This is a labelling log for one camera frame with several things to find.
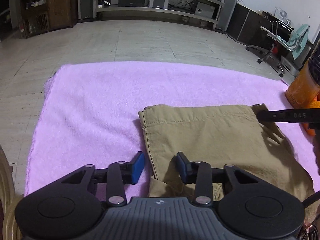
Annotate grey tower speaker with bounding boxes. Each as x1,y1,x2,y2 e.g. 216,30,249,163
78,0,98,20
215,0,243,30

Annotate grey subwoofer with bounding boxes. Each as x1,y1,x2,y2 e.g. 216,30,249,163
194,1,215,18

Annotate silver speaker box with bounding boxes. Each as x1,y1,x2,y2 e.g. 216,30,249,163
149,0,170,8

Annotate black receiver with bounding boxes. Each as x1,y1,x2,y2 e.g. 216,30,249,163
117,0,148,7

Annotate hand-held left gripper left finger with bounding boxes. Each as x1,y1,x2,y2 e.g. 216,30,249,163
60,151,146,207

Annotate black cable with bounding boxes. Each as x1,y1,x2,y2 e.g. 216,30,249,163
302,190,320,208

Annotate grey television stand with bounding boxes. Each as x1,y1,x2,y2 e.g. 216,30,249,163
94,0,224,29

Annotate wooden cabinet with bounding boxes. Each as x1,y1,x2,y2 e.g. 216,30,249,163
19,0,78,39

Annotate white desk fan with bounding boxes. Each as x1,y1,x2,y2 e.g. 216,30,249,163
274,6,292,27

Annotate white box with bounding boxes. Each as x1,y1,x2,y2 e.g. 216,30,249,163
280,56,299,77

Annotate pink towel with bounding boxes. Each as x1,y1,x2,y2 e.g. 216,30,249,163
24,62,320,200

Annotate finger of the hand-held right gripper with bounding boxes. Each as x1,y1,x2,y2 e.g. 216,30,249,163
255,103,320,130

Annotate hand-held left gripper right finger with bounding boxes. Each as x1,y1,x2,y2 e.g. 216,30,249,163
176,152,260,207

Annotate white office chair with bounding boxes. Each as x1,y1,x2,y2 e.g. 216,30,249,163
246,21,310,78

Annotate orange juice bottle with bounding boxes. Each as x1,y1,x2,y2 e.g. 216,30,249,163
285,47,320,108

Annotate khaki pants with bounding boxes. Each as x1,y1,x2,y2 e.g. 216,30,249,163
138,104,317,230

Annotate dark sideboard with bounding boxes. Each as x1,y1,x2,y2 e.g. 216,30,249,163
226,2,315,55

